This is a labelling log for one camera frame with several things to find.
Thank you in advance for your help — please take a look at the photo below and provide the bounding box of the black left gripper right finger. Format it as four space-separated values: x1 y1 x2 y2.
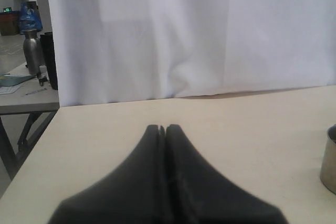
165 124 288 223

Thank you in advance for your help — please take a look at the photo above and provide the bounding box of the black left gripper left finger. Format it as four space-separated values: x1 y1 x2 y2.
49 125 168 223

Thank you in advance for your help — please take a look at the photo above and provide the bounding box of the steel cup with pellets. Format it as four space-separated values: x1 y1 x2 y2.
320 125 336 194

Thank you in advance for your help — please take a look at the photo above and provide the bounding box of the silver metal bottle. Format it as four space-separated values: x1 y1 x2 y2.
23 29 44 76

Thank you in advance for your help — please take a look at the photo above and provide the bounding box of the grey side table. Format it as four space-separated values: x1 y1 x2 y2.
1 78 60 179

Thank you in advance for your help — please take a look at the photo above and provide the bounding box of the white backdrop curtain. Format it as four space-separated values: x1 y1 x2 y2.
49 0 335 106

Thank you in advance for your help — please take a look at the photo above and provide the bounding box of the black cylinder container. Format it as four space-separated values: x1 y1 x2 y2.
40 32 58 90

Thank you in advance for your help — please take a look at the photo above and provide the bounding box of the blue plastic bag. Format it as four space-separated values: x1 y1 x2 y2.
19 1 43 35

